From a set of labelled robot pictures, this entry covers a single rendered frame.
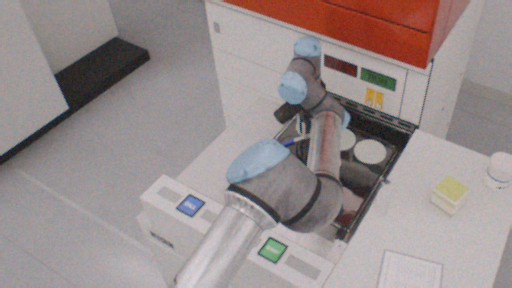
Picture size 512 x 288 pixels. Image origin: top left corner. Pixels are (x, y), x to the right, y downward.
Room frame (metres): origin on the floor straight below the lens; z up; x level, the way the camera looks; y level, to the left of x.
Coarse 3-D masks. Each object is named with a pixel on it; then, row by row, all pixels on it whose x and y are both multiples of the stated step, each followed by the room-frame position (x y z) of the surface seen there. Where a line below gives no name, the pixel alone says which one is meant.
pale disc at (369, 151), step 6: (360, 144) 1.03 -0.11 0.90; (366, 144) 1.03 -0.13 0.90; (372, 144) 1.03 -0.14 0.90; (378, 144) 1.03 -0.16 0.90; (360, 150) 1.00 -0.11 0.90; (366, 150) 1.00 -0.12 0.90; (372, 150) 1.00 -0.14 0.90; (378, 150) 1.00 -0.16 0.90; (384, 150) 1.00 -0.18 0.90; (360, 156) 0.98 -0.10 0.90; (366, 156) 0.98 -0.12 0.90; (372, 156) 0.98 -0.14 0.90; (378, 156) 0.98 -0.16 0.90; (384, 156) 0.98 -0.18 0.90; (366, 162) 0.95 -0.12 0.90; (372, 162) 0.95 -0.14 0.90
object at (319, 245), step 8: (280, 224) 0.73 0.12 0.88; (280, 232) 0.71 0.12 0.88; (288, 232) 0.71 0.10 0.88; (296, 232) 0.71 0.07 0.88; (312, 232) 0.71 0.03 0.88; (296, 240) 0.68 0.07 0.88; (304, 240) 0.68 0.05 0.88; (312, 240) 0.68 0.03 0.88; (320, 240) 0.69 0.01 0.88; (328, 240) 0.69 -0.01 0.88; (312, 248) 0.66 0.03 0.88; (320, 248) 0.66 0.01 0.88; (328, 248) 0.66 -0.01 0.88
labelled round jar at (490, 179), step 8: (496, 160) 0.84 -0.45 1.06; (504, 160) 0.84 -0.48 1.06; (488, 168) 0.83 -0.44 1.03; (496, 168) 0.81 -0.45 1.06; (504, 168) 0.81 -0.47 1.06; (488, 176) 0.82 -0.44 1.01; (496, 176) 0.81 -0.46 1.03; (504, 176) 0.80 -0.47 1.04; (488, 184) 0.81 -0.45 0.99; (496, 184) 0.80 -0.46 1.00; (504, 184) 0.80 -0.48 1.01; (496, 192) 0.80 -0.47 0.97
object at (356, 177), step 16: (288, 128) 1.08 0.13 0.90; (352, 128) 1.10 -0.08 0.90; (288, 144) 1.01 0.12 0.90; (304, 144) 1.02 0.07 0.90; (384, 144) 1.03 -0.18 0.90; (304, 160) 0.95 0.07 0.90; (352, 160) 0.96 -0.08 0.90; (384, 160) 0.96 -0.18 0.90; (352, 176) 0.89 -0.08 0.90; (368, 176) 0.90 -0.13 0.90; (352, 192) 0.84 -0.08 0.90; (368, 192) 0.84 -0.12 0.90; (352, 208) 0.78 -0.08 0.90
